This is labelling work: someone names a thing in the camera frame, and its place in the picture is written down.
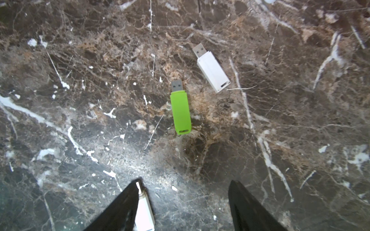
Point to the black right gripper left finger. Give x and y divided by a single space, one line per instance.
120 214

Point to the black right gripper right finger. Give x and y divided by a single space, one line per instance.
247 212

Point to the white usb drive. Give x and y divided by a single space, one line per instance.
211 68
144 220

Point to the green usb drive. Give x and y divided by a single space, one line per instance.
180 108

